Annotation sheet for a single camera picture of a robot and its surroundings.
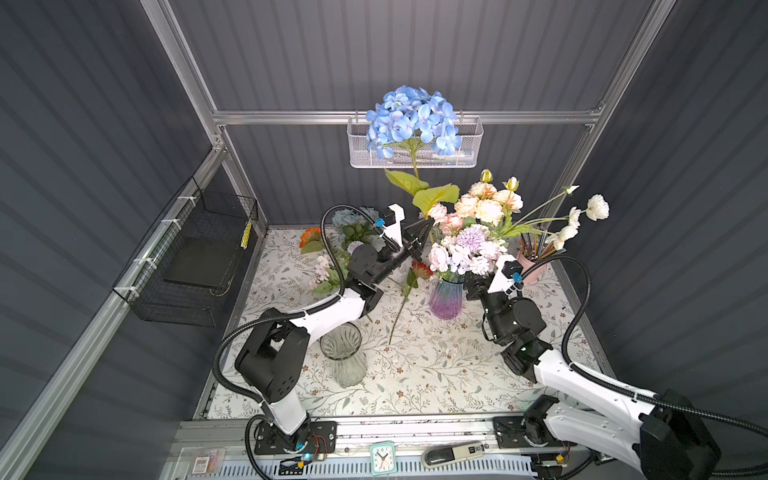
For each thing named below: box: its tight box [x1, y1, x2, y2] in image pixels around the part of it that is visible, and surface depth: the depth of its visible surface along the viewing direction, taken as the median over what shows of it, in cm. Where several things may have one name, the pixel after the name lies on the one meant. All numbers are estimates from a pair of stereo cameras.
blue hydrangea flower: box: [366, 85, 461, 216], surface depth 53 cm
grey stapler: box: [421, 442, 485, 468], surface depth 70 cm
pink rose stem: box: [428, 203, 464, 236], surface depth 77 cm
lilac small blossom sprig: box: [429, 224, 507, 277], surface depth 69 cm
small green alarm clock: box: [370, 440, 397, 476], surface depth 71 cm
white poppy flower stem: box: [499, 185, 610, 251], surface depth 68 cm
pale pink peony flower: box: [454, 169, 504, 227], surface depth 75 cm
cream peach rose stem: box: [494, 176, 523, 225], surface depth 74 cm
